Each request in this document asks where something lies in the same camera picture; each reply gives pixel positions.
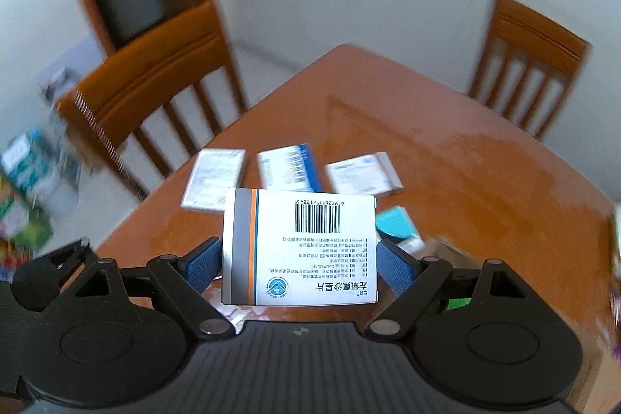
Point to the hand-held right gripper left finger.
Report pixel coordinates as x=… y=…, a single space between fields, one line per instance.
x=203 y=266

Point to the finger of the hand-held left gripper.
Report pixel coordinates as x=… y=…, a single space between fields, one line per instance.
x=34 y=285

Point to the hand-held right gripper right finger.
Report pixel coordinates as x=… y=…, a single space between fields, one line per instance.
x=395 y=266

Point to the teal medicine box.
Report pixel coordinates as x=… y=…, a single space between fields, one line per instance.
x=395 y=222

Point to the white medicine box small text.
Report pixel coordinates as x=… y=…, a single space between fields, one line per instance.
x=213 y=181

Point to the white box orange grey stripe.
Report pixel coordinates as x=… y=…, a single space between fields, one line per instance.
x=301 y=259

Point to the white medicine box grey edge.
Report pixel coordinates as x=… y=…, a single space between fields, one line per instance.
x=361 y=174

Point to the white medicine box blue stripe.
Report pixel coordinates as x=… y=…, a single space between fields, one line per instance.
x=286 y=169

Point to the wooden desktop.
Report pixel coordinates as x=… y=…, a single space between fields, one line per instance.
x=461 y=200

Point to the pile of colourful cartons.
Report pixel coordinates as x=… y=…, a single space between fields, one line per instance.
x=29 y=162

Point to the wooden chair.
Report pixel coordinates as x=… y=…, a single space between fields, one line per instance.
x=533 y=35
x=145 y=55

